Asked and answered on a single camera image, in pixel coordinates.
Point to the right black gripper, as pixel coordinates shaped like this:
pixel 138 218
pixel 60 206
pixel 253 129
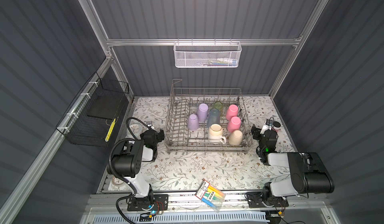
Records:
pixel 275 134

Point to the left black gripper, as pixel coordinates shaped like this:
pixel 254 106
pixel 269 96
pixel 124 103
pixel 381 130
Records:
pixel 159 136

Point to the beige cup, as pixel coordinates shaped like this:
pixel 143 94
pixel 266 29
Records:
pixel 235 139

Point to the pink cup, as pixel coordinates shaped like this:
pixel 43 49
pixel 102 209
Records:
pixel 234 124
pixel 232 111

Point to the purple cup front row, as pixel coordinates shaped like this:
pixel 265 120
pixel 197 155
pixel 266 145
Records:
pixel 193 122

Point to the white ceramic mug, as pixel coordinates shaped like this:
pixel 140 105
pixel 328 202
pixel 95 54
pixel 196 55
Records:
pixel 215 134

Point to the lilac cup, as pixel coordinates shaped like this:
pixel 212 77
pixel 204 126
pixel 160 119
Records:
pixel 202 112

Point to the blue translucent cup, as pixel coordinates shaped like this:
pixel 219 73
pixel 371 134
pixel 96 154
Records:
pixel 213 117

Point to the green translucent cup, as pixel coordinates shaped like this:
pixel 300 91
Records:
pixel 218 105

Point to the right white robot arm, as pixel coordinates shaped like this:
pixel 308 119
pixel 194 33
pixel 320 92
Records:
pixel 308 174

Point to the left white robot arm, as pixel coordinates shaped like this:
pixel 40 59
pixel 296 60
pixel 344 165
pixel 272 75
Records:
pixel 125 161

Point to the floral table mat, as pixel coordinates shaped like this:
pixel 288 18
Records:
pixel 225 170

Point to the yellow marker pen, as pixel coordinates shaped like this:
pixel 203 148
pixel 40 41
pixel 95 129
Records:
pixel 110 130

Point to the tape roll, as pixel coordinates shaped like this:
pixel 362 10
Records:
pixel 117 182

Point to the highlighter marker pack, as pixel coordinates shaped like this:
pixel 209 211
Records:
pixel 210 195

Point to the grey wire dish rack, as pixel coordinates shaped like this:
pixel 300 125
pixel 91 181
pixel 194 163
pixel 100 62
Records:
pixel 185 101

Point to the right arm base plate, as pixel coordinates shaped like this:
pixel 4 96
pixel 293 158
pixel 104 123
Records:
pixel 258 200

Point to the black wire side basket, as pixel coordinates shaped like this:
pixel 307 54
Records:
pixel 102 100

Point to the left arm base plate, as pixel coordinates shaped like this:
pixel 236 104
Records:
pixel 159 202

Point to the white wire wall basket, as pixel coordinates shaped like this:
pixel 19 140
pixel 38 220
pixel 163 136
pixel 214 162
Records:
pixel 188 55

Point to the pens in wall basket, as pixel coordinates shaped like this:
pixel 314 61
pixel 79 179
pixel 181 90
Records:
pixel 220 62

